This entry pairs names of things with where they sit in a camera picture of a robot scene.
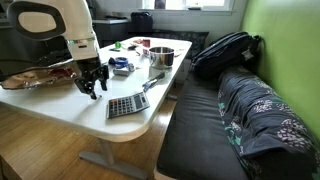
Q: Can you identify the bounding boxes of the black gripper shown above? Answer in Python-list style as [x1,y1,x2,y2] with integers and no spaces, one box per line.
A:
[73,56,110,101]

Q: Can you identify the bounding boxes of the blue tape roll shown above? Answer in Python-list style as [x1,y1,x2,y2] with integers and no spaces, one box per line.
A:
[114,56,130,69]

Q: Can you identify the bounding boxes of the grey desk calculator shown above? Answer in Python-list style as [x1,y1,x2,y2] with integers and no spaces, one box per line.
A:
[105,91,151,120]

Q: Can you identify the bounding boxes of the dark background desk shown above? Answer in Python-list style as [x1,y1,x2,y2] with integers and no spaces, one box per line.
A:
[91,18,134,48]

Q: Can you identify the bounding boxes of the stainless steel pot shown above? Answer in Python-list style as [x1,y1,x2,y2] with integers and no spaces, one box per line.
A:
[148,46,176,70]

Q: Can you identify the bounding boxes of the black bag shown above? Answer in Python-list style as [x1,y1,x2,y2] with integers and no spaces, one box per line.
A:
[130,11,154,33]

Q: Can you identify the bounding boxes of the grey table leg foot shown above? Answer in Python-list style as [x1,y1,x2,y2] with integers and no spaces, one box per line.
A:
[78,138,149,180]

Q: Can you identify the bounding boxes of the burl wood slab board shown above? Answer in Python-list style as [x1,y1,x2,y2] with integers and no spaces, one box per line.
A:
[0,64,83,91]

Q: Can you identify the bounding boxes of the black futon sofa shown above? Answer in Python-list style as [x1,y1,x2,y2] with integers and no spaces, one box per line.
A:
[155,71,251,180]

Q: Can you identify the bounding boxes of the light wooden furniture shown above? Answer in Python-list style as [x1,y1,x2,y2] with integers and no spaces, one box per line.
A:
[0,154,26,180]

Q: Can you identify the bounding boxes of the black backpack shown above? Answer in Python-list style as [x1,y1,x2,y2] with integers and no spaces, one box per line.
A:
[191,31,263,81]

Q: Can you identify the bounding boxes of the dark floral blanket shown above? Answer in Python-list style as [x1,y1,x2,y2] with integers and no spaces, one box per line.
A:
[217,64,320,180]

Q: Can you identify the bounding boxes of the blue handled hand tool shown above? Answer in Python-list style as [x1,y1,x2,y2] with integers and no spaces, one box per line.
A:
[142,72,167,93]

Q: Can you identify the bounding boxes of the window with white frame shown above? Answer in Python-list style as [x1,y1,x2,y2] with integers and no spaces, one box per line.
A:
[142,0,235,13]

